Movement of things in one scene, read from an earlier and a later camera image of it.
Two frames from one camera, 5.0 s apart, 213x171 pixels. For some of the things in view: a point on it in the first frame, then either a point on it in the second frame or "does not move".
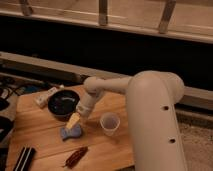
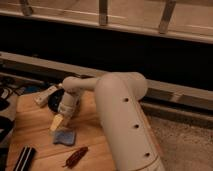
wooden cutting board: x=97 y=142 does not move
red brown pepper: x=75 y=156 does not move
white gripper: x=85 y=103 to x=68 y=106
